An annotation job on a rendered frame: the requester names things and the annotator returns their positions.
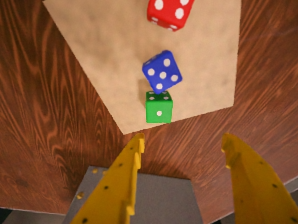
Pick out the beige flat mat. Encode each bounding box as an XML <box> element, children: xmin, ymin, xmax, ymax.
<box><xmin>44</xmin><ymin>0</ymin><xmax>240</xmax><ymax>134</ymax></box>

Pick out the blue die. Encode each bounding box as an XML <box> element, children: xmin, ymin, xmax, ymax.
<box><xmin>142</xmin><ymin>50</ymin><xmax>183</xmax><ymax>94</ymax></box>

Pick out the green die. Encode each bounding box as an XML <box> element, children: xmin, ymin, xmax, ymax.
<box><xmin>145</xmin><ymin>91</ymin><xmax>173</xmax><ymax>123</ymax></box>

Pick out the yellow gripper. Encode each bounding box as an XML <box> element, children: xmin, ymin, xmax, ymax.
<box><xmin>69</xmin><ymin>133</ymin><xmax>298</xmax><ymax>224</ymax></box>

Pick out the red die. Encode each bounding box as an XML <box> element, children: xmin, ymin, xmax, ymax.
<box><xmin>147</xmin><ymin>0</ymin><xmax>194</xmax><ymax>32</ymax></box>

